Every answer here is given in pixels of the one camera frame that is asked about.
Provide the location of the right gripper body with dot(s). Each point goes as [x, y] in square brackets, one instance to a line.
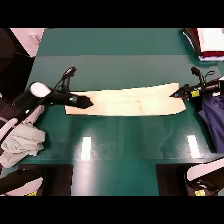
[186, 91]

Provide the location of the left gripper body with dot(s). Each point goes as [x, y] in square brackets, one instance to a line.
[80, 101]

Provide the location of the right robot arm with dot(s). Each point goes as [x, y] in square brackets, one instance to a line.
[205, 171]

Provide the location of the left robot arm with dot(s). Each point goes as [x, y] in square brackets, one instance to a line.
[25, 101]

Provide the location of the purple garment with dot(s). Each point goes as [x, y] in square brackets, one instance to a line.
[215, 120]

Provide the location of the pale pink garment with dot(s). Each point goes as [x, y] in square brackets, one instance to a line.
[37, 113]

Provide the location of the white garment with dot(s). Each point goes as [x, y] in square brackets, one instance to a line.
[210, 39]

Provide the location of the pale grey garment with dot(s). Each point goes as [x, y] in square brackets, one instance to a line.
[23, 141]

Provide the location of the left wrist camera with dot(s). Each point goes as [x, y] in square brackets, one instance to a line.
[68, 72]

